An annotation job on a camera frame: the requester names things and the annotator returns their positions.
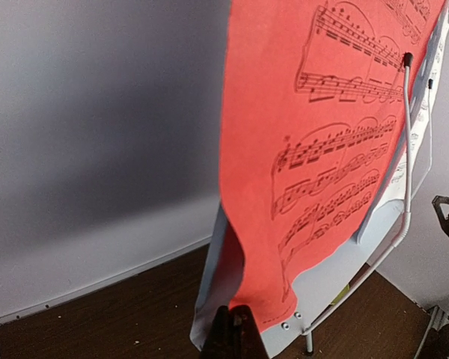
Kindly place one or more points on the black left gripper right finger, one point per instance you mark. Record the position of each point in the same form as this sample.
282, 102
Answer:
247, 342

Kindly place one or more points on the red sheet music page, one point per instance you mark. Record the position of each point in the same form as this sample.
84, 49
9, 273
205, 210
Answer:
312, 114

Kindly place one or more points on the white sheet music page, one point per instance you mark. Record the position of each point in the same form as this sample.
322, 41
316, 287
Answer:
421, 105

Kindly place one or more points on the right aluminium corner post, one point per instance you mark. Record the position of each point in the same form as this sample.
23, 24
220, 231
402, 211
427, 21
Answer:
438, 318

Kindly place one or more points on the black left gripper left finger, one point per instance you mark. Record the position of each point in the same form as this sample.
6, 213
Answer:
219, 341

